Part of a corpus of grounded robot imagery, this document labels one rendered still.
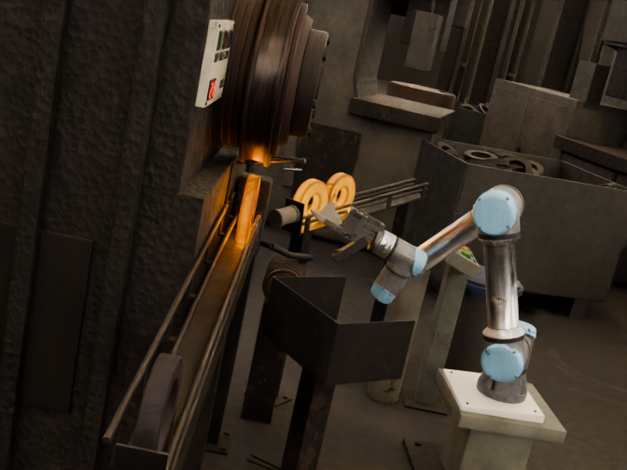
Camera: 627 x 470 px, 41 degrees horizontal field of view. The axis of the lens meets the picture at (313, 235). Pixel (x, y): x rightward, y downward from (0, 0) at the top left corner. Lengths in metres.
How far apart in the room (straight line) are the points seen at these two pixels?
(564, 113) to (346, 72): 1.79
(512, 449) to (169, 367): 1.57
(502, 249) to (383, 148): 2.62
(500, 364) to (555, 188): 2.22
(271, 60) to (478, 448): 1.30
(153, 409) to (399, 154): 3.79
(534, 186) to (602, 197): 0.40
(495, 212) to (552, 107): 3.90
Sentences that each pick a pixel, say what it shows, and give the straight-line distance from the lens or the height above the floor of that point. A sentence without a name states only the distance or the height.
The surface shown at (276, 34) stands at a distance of 2.04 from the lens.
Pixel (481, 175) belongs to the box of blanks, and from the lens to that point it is 4.30.
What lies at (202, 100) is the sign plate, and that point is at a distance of 1.79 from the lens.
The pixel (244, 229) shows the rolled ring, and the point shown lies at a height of 0.72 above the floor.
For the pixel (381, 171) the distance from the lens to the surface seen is 4.90.
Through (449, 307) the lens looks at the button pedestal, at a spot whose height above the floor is 0.39.
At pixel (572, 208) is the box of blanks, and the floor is 0.60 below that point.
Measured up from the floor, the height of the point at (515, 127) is 0.79.
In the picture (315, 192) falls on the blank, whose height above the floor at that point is 0.75.
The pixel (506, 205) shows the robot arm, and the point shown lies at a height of 0.91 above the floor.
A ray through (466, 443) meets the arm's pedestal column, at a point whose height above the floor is 0.18.
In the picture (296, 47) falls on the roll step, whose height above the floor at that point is 1.21.
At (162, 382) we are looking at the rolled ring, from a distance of 1.23.
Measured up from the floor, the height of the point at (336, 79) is 0.96.
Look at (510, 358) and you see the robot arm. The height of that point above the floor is 0.51.
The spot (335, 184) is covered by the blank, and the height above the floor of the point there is 0.77.
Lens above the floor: 1.29
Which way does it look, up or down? 15 degrees down
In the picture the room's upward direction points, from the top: 12 degrees clockwise
